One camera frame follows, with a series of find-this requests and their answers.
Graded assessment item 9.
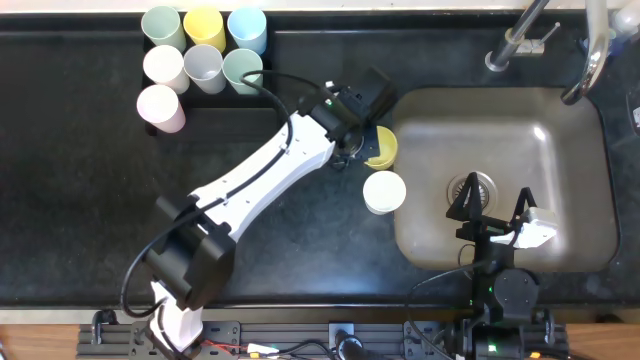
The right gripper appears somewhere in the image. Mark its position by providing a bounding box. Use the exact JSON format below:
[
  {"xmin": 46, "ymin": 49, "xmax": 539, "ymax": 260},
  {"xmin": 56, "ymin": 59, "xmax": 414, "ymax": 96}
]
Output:
[{"xmin": 445, "ymin": 171, "xmax": 538, "ymax": 244}]

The cream cup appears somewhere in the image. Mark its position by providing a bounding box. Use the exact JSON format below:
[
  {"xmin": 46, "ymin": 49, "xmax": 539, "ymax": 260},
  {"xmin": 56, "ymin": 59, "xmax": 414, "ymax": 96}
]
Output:
[{"xmin": 362, "ymin": 170, "xmax": 408, "ymax": 216}]

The yellow cup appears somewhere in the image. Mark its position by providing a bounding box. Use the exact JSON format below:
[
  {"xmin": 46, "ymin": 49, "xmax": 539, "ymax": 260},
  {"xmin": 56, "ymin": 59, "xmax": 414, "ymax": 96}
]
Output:
[
  {"xmin": 182, "ymin": 5, "xmax": 227, "ymax": 54},
  {"xmin": 363, "ymin": 124, "xmax": 400, "ymax": 171}
]

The steel sink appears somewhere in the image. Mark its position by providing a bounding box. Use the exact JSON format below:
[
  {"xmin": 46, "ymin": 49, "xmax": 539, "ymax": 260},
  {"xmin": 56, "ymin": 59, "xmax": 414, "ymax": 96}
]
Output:
[{"xmin": 391, "ymin": 87, "xmax": 621, "ymax": 274}]

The steel tap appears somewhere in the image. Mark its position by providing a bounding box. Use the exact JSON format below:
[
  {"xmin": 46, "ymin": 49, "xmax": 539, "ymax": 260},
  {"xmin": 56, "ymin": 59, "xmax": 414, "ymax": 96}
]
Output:
[{"xmin": 483, "ymin": 0, "xmax": 612, "ymax": 107}]

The blue soap bottle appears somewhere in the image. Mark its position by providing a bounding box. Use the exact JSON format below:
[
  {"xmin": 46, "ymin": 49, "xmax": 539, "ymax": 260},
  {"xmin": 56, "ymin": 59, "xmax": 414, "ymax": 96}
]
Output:
[{"xmin": 607, "ymin": 2, "xmax": 640, "ymax": 56}]

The black tray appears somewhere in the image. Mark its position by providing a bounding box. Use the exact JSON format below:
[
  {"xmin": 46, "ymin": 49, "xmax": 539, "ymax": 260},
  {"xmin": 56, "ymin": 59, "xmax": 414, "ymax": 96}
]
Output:
[{"xmin": 142, "ymin": 29, "xmax": 279, "ymax": 139}]

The green cup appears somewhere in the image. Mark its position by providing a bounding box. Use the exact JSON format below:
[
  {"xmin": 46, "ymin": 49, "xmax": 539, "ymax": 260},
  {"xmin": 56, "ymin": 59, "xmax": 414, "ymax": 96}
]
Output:
[
  {"xmin": 140, "ymin": 5, "xmax": 187, "ymax": 53},
  {"xmin": 222, "ymin": 48, "xmax": 265, "ymax": 96}
]

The blue cup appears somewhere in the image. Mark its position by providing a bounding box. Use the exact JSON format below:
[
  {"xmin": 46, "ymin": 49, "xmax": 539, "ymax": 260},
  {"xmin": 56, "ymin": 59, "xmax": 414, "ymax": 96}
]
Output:
[{"xmin": 226, "ymin": 6, "xmax": 268, "ymax": 56}]

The grey cup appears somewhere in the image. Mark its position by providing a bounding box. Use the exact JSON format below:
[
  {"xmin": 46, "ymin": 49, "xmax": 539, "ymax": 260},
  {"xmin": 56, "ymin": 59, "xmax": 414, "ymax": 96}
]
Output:
[{"xmin": 183, "ymin": 43, "xmax": 227, "ymax": 95}]

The pink cup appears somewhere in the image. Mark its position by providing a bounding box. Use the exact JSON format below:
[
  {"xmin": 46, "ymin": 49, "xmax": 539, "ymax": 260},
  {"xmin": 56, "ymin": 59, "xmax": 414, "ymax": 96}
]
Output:
[{"xmin": 136, "ymin": 84, "xmax": 187, "ymax": 134}]

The white cup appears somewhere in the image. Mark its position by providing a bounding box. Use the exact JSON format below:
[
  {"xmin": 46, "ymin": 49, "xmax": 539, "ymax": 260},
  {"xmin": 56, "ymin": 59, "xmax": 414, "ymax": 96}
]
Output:
[{"xmin": 142, "ymin": 44, "xmax": 191, "ymax": 95}]

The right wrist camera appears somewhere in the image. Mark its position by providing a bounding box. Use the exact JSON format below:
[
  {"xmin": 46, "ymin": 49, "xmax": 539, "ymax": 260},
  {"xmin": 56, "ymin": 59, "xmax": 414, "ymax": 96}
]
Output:
[{"xmin": 489, "ymin": 206, "xmax": 559, "ymax": 250}]

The black cable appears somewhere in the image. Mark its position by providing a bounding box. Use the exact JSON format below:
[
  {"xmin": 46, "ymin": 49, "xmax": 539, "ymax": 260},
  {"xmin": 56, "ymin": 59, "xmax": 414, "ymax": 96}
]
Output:
[
  {"xmin": 119, "ymin": 69, "xmax": 334, "ymax": 321},
  {"xmin": 403, "ymin": 243, "xmax": 494, "ymax": 360}
]

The mounting rail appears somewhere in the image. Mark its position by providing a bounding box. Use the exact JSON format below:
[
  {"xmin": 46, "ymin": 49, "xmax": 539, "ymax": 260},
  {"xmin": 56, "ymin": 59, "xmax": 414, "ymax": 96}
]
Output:
[{"xmin": 77, "ymin": 309, "xmax": 569, "ymax": 360}]

